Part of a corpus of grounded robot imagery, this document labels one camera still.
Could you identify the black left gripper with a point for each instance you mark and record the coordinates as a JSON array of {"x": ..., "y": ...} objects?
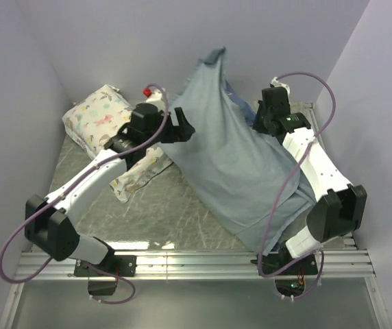
[{"x": 180, "y": 133}]

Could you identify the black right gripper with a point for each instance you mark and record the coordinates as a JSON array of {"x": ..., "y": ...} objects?
[{"x": 257, "y": 125}]

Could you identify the blue fish print pillowcase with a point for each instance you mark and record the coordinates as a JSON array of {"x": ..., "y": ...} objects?
[{"x": 246, "y": 179}]

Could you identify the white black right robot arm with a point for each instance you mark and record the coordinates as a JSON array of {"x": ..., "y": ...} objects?
[{"x": 339, "y": 204}]

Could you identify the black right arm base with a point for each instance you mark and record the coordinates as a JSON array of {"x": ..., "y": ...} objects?
[{"x": 293, "y": 278}]

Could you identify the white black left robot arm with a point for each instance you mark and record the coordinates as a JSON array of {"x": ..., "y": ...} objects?
[{"x": 50, "y": 220}]

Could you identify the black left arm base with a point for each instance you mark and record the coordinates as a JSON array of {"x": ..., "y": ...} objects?
[{"x": 113, "y": 265}]

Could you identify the white floral print pillow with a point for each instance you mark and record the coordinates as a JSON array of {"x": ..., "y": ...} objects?
[{"x": 93, "y": 121}]

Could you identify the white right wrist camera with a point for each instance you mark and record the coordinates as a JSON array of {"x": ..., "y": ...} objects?
[{"x": 275, "y": 82}]

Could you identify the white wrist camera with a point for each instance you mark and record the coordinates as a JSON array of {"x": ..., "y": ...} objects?
[
  {"x": 155, "y": 97},
  {"x": 275, "y": 82}
]

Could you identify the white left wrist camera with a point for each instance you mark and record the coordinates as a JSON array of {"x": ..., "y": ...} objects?
[{"x": 155, "y": 97}]

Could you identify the aluminium front rail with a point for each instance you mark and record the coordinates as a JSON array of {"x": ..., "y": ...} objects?
[{"x": 196, "y": 265}]

